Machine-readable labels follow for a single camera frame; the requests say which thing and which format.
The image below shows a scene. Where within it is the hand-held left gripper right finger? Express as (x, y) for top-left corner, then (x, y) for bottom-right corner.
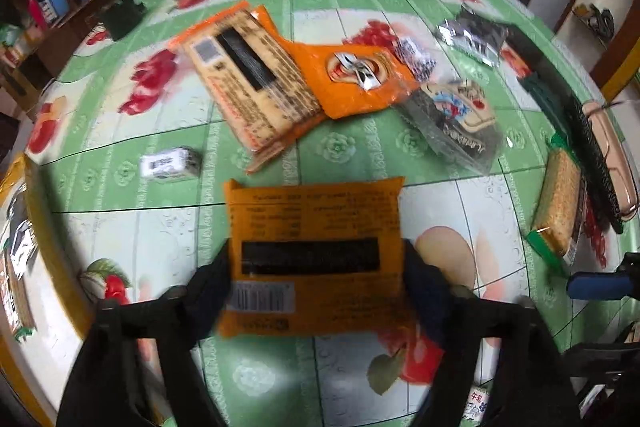
(402, 239), (581, 427)

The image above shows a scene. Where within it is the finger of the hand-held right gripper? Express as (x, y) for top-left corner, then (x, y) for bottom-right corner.
(565, 341), (640, 377)
(567, 271), (640, 303)

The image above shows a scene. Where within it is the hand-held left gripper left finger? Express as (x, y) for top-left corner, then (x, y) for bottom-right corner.
(56, 252), (232, 427)

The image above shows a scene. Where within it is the orange snack packet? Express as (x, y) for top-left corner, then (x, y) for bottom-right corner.
(220, 177), (408, 340)
(282, 39), (421, 120)

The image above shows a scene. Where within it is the clear plum snack packet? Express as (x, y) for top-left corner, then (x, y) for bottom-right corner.
(397, 79), (503, 175)

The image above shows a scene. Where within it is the large orange cracker packet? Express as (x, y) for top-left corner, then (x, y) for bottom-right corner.
(169, 1), (328, 175)

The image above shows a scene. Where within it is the yellow tray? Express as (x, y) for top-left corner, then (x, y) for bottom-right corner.
(0, 152), (96, 427)

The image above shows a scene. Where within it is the small black-white patterned candy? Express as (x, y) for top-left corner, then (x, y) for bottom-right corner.
(397, 37), (437, 80)

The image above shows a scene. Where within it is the green floral tablecloth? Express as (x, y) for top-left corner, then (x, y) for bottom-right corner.
(25, 0), (640, 427)

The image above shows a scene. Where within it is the silver black foil packet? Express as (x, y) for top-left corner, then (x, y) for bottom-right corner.
(434, 6), (507, 68)

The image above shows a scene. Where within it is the black jar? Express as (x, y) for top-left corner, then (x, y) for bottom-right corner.
(101, 0), (147, 42)

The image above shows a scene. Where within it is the green bag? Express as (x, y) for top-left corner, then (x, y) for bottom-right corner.
(0, 24), (23, 48)

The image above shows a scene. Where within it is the red thermos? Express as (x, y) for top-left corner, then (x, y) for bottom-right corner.
(27, 0), (48, 30)

